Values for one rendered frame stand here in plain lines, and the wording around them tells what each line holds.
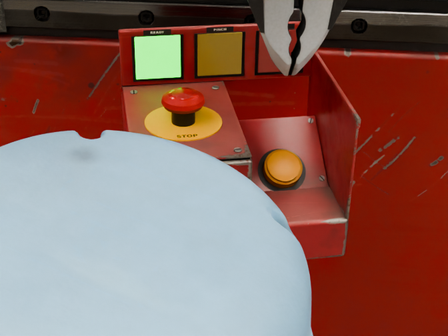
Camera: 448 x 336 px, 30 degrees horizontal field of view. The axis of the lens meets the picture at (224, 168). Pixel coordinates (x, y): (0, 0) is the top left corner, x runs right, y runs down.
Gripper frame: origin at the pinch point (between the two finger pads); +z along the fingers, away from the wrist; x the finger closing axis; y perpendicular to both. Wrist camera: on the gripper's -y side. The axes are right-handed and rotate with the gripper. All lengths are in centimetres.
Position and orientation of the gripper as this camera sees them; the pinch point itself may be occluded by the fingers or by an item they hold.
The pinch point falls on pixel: (291, 65)
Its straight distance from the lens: 75.6
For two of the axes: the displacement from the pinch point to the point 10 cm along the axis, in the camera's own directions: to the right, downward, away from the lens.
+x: -9.9, 0.7, -1.4
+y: -1.5, -5.8, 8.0
